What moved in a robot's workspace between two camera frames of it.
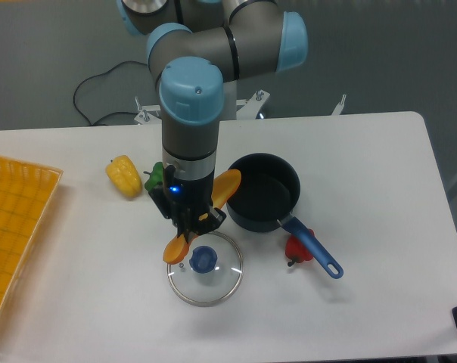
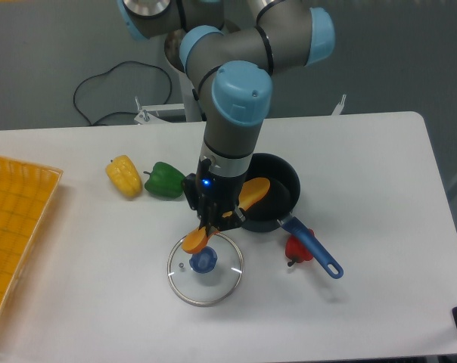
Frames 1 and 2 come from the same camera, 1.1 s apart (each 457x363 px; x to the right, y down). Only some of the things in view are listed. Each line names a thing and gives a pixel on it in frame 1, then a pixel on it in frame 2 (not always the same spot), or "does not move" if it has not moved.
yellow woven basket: (19, 197) does not move
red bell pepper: (295, 251) does not move
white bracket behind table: (337, 111) does not move
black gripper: (184, 201) → (210, 194)
